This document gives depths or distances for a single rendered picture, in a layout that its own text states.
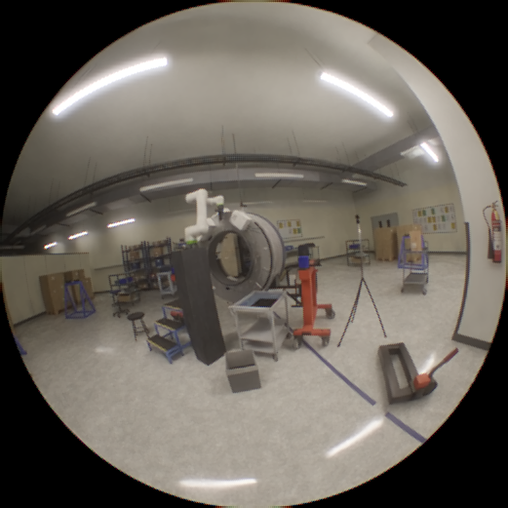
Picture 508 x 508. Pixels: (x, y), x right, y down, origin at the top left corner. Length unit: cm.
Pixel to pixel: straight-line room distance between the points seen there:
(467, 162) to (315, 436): 268
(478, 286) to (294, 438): 215
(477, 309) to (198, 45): 459
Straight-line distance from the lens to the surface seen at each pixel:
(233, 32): 302
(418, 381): 152
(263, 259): 220
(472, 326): 244
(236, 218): 224
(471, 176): 223
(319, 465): 133
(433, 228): 934
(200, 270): 176
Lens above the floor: 129
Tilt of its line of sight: 3 degrees down
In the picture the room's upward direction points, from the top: 8 degrees counter-clockwise
